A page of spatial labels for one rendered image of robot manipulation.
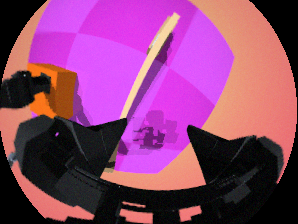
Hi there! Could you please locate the long tan wooden rail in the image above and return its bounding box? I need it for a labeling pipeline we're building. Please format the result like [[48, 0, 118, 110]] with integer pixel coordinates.
[[120, 12, 180, 119]]

